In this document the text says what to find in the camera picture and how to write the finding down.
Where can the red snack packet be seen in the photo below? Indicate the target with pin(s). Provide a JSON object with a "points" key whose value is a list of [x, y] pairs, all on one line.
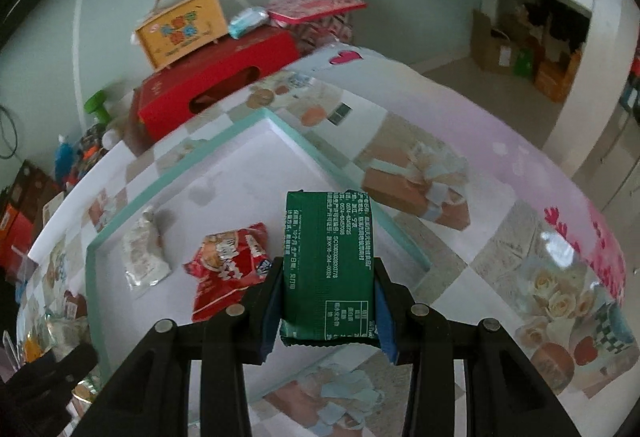
{"points": [[227, 264]]}

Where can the green snack packet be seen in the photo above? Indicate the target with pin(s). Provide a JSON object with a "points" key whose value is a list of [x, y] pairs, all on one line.
{"points": [[328, 269]]}

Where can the white calligraphy snack packet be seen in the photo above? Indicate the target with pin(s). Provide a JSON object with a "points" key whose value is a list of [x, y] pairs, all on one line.
{"points": [[142, 251]]}

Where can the yellow cake clear packet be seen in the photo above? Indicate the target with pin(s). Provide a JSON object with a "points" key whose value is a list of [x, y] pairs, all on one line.
{"points": [[32, 350]]}

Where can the large red gift box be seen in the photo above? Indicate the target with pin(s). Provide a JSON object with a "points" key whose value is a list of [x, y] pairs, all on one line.
{"points": [[174, 95]]}

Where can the brown cardboard boxes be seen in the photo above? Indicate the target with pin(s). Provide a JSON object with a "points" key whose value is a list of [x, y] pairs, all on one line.
{"points": [[516, 51]]}

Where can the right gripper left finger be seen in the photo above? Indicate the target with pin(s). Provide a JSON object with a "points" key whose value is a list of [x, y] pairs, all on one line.
{"points": [[148, 395]]}

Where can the red patterned pouch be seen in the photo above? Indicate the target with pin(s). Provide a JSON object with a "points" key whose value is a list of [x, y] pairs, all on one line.
{"points": [[314, 23]]}

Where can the green dumbbell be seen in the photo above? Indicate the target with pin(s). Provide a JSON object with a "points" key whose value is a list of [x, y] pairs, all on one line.
{"points": [[95, 106]]}

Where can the yellow wooden carry box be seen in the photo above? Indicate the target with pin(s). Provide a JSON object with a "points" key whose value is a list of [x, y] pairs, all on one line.
{"points": [[175, 28]]}

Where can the blue wipes packet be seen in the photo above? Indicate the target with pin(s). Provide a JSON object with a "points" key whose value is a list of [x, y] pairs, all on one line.
{"points": [[247, 21]]}

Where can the pile of small toys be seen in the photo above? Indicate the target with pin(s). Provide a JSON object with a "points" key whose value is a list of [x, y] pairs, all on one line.
{"points": [[90, 150]]}

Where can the blue drink bottle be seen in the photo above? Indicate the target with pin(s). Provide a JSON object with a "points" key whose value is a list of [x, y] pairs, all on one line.
{"points": [[64, 158]]}

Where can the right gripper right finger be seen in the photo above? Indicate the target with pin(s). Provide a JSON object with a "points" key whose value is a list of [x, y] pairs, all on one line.
{"points": [[504, 393]]}

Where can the teal shallow tray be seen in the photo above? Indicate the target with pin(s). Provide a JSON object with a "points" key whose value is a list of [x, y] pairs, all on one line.
{"points": [[239, 177]]}

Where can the red gift box left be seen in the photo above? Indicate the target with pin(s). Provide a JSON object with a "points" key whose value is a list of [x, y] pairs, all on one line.
{"points": [[21, 213]]}

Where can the steamed bun clear packet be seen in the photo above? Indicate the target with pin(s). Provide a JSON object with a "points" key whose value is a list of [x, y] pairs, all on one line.
{"points": [[64, 335]]}

